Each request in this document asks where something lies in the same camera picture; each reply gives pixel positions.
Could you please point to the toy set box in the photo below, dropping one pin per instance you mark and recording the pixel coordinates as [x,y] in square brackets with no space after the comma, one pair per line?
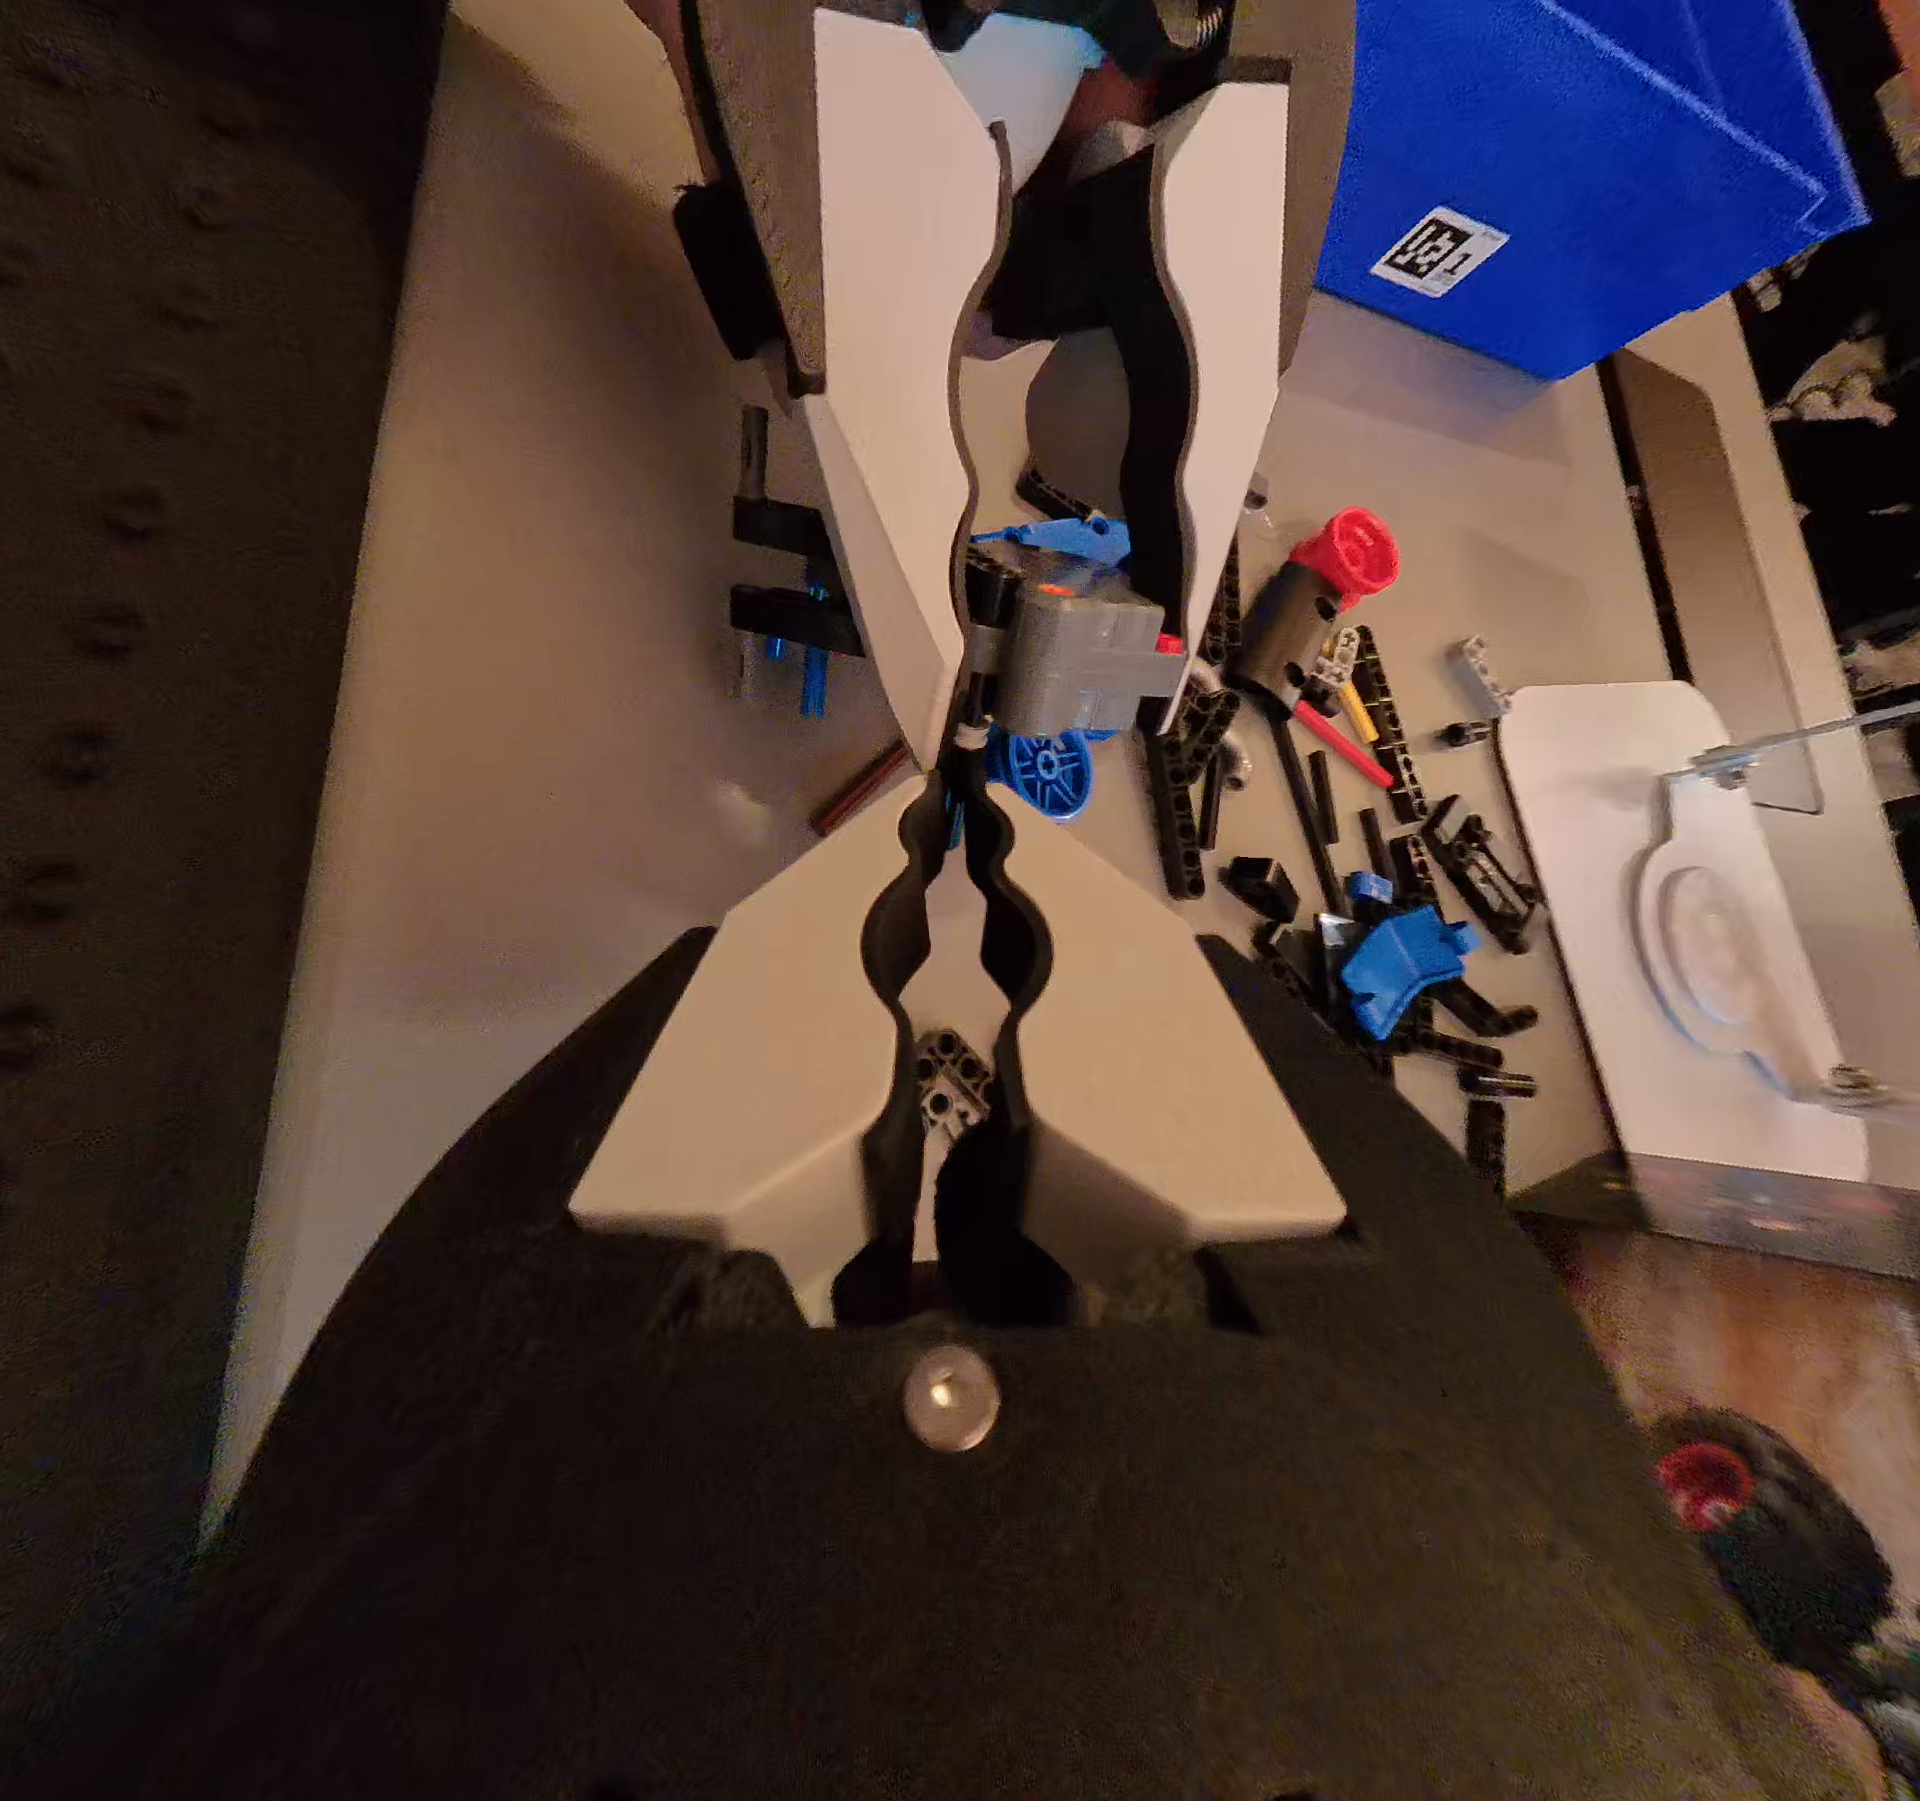
[1772,1457]

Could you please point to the long black toy beam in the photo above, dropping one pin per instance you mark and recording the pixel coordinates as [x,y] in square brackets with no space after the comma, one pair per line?
[1399,730]

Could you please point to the yellow toy axle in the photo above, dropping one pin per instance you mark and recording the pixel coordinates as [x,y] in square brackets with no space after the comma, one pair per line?
[1358,714]

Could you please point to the toy brick motor assembly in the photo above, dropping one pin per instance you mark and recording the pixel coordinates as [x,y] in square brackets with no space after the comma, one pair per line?
[1082,661]

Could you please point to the light grey angled toy beam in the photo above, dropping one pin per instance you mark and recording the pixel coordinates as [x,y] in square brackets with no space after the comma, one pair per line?
[1479,673]

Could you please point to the black L-shaped toy beam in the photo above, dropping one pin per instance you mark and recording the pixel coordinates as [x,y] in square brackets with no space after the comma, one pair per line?
[1065,498]

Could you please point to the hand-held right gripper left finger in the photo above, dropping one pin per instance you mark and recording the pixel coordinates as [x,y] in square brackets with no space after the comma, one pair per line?
[736,1080]

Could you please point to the pile of black toy beams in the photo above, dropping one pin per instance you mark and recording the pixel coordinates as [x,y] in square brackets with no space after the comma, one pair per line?
[1193,796]

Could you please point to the brown toy axle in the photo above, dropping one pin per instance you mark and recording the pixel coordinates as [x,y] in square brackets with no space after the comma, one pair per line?
[859,794]

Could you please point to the thin black toy axle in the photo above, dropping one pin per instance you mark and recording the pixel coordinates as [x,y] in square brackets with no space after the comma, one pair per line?
[1306,810]

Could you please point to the black angled toy beam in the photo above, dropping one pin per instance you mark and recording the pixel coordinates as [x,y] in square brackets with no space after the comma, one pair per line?
[1501,1080]
[1484,1014]

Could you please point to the black dimpled mat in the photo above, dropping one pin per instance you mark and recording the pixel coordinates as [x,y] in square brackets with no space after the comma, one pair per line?
[195,782]

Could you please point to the small black toy connector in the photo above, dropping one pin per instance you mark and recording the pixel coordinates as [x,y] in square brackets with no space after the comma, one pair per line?
[1260,885]

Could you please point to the white toy connector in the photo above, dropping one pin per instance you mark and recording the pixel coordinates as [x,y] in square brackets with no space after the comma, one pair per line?
[1345,648]

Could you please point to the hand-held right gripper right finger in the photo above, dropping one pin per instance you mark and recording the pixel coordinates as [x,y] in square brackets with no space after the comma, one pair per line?
[1186,1080]

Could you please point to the black toy frame piece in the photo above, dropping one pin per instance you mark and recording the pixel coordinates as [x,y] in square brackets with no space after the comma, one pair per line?
[1484,880]

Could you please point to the red toy axle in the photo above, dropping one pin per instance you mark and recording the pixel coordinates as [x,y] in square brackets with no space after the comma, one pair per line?
[1343,747]

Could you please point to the red toy wheel hub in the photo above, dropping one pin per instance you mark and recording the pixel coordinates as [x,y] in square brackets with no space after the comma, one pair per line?
[1351,549]

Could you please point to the blue toy wheel hub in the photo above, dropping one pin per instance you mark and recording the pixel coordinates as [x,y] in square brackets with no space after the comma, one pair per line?
[1047,774]

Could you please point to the black toy cylinder piece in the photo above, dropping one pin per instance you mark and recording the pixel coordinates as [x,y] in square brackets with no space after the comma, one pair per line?
[1287,633]

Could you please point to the blue curved toy panel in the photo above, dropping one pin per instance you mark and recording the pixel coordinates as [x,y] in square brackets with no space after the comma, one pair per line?
[1049,537]

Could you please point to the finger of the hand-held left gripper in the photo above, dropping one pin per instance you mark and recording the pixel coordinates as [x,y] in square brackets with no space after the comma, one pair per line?
[885,330]
[1237,271]

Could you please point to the dark grey toy connector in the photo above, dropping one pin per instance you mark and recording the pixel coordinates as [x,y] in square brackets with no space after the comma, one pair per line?
[956,1080]

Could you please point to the blue storage bin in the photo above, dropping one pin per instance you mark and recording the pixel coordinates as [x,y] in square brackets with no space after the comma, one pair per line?
[1576,106]

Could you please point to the grey desk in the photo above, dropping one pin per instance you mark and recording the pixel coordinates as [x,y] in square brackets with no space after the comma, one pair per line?
[525,633]

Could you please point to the white book stand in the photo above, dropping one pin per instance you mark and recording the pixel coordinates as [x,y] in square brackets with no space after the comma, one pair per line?
[1604,932]

